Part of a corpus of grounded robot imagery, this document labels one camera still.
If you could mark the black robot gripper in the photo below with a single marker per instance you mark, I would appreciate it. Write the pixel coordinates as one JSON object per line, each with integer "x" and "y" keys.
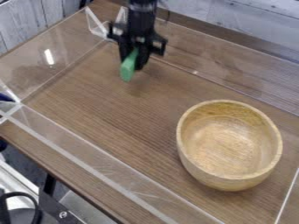
{"x": 148, "y": 43}

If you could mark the green rectangular block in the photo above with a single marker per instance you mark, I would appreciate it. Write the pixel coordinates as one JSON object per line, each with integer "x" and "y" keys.
{"x": 128, "y": 66}

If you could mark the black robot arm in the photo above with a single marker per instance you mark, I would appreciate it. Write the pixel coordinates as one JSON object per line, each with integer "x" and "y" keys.
{"x": 140, "y": 16}

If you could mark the light wooden bowl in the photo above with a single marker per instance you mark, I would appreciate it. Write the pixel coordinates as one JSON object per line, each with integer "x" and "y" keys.
{"x": 228, "y": 143}

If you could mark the blue object at left edge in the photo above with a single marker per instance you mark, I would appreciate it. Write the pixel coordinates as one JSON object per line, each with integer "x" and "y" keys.
{"x": 5, "y": 98}

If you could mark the black table leg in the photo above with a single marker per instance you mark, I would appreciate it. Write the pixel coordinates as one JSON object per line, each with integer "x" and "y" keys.
{"x": 49, "y": 184}

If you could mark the clear acrylic enclosure walls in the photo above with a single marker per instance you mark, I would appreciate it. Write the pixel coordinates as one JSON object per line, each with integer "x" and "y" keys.
{"x": 103, "y": 133}

